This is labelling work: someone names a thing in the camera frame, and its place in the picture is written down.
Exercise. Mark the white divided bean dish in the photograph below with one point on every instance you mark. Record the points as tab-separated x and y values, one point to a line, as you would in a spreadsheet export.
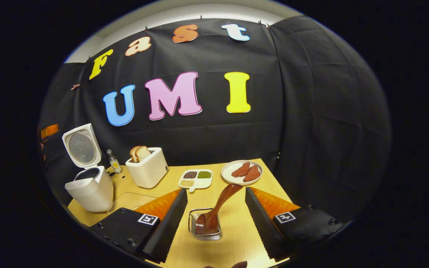
196	180

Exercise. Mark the brown wooden spoon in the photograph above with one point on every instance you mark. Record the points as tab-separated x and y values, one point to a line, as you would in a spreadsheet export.
218	208

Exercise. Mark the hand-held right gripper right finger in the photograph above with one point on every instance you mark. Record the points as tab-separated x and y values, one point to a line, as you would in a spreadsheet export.
261	227

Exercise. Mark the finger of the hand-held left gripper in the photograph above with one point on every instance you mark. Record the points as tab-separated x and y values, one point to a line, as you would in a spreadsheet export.
50	131

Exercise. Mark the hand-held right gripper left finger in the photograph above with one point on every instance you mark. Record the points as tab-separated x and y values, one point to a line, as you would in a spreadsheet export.
169	227

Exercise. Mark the small glass bottle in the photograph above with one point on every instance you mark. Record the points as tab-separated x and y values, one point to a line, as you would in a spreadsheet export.
114	163

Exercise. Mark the white round plate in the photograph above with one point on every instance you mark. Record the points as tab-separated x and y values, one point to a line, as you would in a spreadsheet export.
229	175

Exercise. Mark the white rice cooker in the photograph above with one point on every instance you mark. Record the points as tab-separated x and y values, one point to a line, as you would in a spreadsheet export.
91	193

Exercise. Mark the red cloth clip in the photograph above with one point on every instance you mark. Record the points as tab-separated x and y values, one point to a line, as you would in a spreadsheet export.
75	87

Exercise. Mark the red meat piece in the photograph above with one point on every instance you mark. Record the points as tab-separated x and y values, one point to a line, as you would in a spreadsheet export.
240	170
252	174

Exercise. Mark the white toaster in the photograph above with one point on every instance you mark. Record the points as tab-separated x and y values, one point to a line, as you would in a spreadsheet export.
147	173

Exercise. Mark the black backdrop cloth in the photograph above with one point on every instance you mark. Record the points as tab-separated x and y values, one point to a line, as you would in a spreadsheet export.
311	111

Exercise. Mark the bread slice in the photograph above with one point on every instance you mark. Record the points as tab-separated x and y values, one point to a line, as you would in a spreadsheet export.
133	154
143	153

